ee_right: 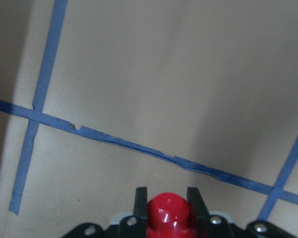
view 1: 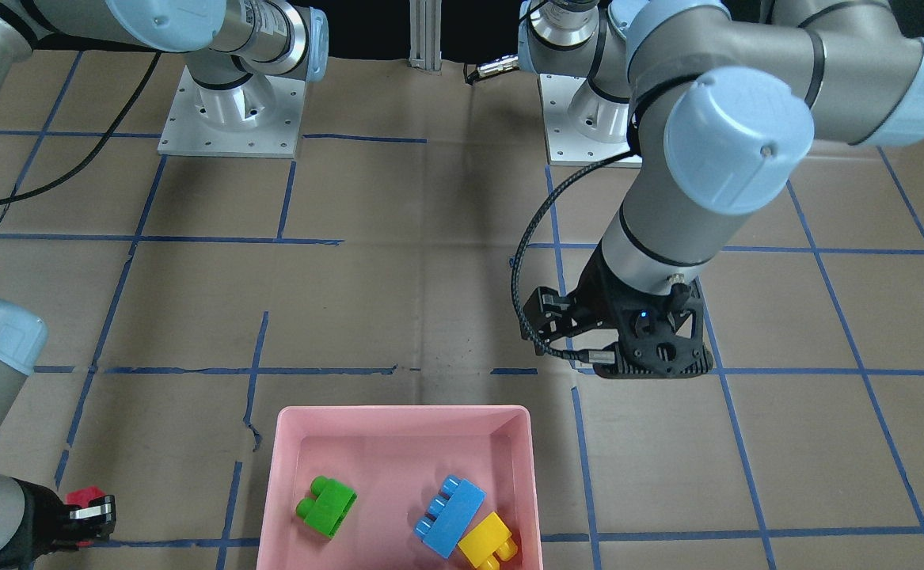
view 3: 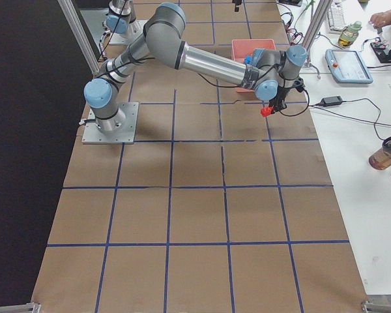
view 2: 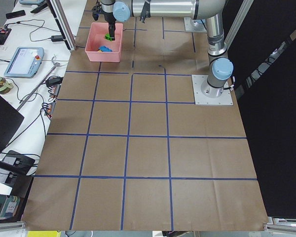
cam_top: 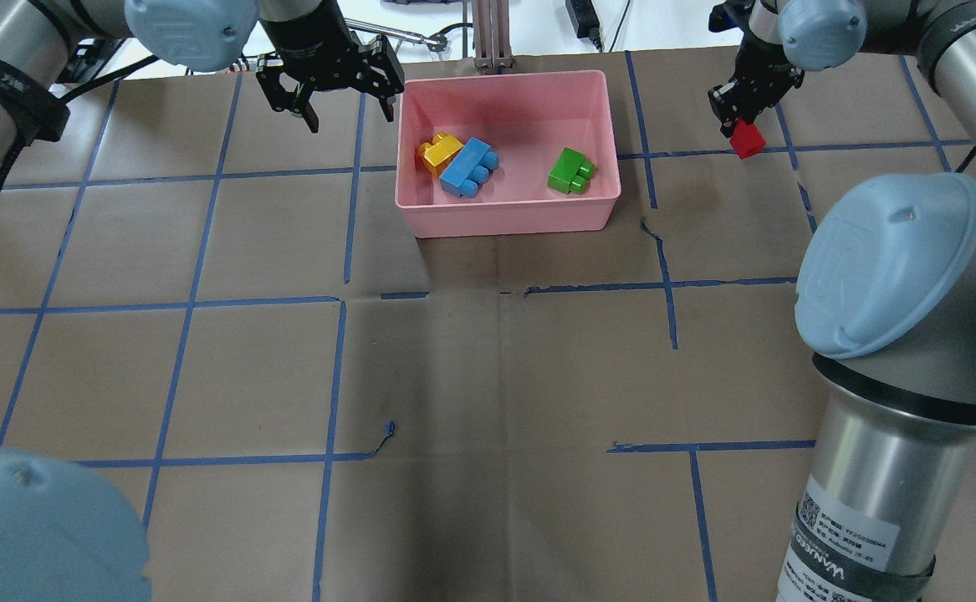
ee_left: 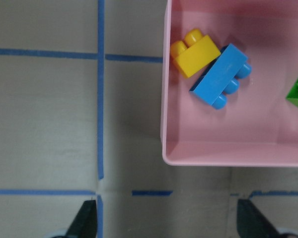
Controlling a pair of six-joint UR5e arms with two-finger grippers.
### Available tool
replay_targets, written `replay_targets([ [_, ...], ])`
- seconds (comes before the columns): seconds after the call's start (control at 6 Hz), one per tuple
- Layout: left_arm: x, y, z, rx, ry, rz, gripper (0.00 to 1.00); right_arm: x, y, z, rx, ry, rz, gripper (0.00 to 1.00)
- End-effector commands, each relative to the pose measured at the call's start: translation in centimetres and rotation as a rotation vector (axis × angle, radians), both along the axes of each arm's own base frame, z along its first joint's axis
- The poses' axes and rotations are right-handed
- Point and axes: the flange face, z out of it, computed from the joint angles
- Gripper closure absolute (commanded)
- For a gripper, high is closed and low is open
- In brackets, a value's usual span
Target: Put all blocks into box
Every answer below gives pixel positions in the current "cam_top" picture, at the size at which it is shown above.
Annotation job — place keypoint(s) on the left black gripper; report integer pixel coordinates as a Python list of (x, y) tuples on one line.
[(304, 29)]

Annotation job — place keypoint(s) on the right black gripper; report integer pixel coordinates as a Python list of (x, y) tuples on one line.
[(757, 68)]

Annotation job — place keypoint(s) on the red toy block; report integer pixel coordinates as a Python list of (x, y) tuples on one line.
[(746, 140)]

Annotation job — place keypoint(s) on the yellow toy block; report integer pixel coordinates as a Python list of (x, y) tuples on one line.
[(438, 153)]

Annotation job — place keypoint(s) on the blue toy block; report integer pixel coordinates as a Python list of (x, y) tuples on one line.
[(473, 165)]

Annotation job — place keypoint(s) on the green toy block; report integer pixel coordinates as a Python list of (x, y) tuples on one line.
[(571, 173)]

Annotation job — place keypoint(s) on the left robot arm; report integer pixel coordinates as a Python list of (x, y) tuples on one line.
[(66, 534)]

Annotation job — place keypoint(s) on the pink plastic box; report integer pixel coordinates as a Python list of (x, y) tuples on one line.
[(528, 120)]

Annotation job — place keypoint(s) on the black power adapter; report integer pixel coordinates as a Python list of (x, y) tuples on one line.
[(585, 22)]

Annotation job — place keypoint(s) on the aluminium frame post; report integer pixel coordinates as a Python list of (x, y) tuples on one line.
[(491, 36)]

